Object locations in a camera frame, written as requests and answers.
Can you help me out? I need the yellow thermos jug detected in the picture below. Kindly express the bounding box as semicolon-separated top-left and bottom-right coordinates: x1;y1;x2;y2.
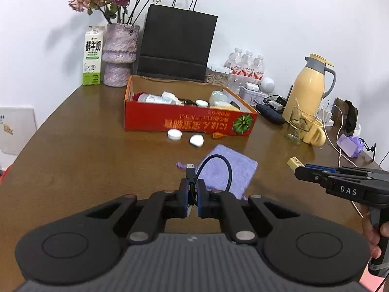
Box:
282;54;337;122

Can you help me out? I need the white tin box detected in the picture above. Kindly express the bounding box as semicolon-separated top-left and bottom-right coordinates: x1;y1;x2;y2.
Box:
239;82;265;106

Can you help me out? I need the wooden stand with black holder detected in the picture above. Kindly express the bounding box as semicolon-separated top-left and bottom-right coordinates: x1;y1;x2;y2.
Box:
333;97;360;134

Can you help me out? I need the white cable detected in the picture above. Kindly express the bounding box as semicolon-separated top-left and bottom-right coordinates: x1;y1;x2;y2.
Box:
320;103;365;219

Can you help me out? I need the white plastic bottle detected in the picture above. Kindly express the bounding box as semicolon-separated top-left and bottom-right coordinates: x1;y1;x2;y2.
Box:
137;94;165;104

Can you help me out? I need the white green milk carton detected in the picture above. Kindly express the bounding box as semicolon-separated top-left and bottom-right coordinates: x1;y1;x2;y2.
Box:
82;25;105;86

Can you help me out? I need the clear grain container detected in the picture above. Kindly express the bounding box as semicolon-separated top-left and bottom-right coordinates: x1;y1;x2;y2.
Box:
205;64;231;87

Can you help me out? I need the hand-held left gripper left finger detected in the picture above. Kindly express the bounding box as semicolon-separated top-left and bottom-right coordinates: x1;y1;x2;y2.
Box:
87;179;190;245

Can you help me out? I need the purple cloth pouch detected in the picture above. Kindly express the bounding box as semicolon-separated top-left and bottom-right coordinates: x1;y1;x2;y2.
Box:
176;144;259;201

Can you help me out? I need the black zip case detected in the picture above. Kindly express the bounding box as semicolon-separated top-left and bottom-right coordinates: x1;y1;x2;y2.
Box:
255;103;286;125

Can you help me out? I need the white tissue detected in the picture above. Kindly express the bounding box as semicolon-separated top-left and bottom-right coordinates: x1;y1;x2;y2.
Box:
161;91;184;105

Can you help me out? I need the yellow mug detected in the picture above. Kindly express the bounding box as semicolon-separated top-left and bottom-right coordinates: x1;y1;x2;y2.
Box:
301;114;327;146

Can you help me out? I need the white round device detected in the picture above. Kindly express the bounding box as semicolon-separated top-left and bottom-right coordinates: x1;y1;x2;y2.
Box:
260;77;276;93

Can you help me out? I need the black paper bag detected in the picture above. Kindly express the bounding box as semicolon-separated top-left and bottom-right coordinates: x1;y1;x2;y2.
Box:
137;0;218;82

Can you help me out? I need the purple plastic bag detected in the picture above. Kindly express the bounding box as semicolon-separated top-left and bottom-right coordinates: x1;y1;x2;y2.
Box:
337;134;363;159

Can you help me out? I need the yellow white plush toy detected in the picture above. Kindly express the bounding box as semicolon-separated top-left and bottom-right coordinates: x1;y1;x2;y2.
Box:
213;102;240;111

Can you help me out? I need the purple mottled vase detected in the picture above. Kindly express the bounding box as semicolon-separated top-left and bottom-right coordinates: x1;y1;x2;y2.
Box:
102;23;140;87

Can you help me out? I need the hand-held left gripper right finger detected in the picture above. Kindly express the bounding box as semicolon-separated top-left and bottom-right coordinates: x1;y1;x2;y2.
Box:
197;179;300;245

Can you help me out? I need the short dark USB cable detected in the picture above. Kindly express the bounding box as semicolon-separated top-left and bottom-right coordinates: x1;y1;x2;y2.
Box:
185;155;233;216

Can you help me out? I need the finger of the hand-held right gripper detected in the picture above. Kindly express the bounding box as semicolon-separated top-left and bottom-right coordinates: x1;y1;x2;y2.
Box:
305;164;389;179
294;167;380;189

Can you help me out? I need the small beige block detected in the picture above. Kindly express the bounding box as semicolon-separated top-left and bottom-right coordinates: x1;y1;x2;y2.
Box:
287;157;304;171

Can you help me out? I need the red cardboard box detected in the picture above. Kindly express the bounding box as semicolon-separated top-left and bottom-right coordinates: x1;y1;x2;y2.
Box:
124;75;258;137

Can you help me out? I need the clear glass cup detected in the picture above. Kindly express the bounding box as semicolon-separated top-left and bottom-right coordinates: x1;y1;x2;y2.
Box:
284;105;317;145

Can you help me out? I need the person's right hand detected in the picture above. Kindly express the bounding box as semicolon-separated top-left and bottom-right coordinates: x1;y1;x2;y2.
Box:
362;213;382;260

